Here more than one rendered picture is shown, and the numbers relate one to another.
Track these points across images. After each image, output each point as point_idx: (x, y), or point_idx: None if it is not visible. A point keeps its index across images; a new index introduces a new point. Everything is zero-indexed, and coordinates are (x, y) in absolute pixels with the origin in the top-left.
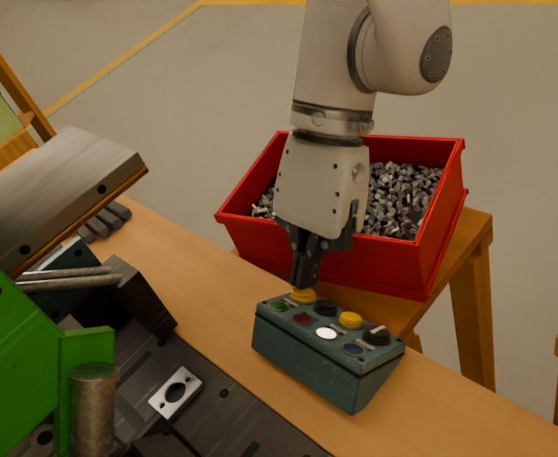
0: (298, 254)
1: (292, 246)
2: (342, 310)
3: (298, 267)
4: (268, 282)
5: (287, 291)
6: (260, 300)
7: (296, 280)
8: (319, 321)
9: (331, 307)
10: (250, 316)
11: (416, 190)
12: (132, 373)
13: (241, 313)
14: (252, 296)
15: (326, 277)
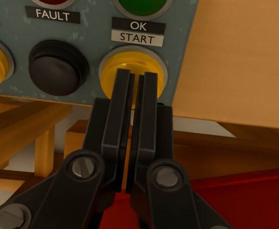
0: (137, 153)
1: (175, 176)
2: (44, 93)
3: (123, 115)
4: (266, 104)
5: (209, 100)
6: (254, 55)
7: (132, 83)
8: (22, 12)
9: (29, 68)
10: (253, 9)
11: None
12: None
13: None
14: None
15: (203, 183)
